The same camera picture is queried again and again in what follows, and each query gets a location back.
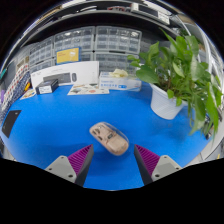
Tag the black mouse pad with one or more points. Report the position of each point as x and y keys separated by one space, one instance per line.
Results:
x=10 y=123

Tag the small yellow object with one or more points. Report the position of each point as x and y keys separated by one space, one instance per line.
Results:
x=27 y=86

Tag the red blue checkered cloth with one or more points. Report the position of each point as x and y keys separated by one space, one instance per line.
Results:
x=18 y=78

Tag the long white keyboard box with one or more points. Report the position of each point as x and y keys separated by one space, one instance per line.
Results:
x=83 y=70

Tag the printed sticker sheet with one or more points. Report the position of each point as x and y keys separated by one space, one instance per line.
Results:
x=88 y=89
x=28 y=94

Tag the grey clear-drawer parts cabinet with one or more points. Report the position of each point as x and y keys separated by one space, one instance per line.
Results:
x=75 y=38
x=113 y=61
x=41 y=65
x=87 y=56
x=116 y=40
x=41 y=51

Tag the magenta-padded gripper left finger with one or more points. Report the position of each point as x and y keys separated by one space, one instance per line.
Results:
x=78 y=160

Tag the white and blue glove box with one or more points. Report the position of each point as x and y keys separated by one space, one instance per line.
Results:
x=116 y=83

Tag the yellow and blue box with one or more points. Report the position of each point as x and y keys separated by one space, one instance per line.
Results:
x=67 y=55

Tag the transparent pink computer mouse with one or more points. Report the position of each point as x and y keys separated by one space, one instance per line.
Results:
x=110 y=138

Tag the dark wall shelf unit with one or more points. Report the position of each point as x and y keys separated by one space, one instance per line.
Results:
x=100 y=15

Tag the pale yellow gloves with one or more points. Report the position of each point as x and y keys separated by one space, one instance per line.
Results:
x=119 y=73

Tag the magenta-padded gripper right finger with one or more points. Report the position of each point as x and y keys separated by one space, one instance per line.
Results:
x=150 y=160

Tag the green plant in white pot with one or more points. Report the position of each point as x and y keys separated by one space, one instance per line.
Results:
x=180 y=70

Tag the small black box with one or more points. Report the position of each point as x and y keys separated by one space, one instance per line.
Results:
x=46 y=87

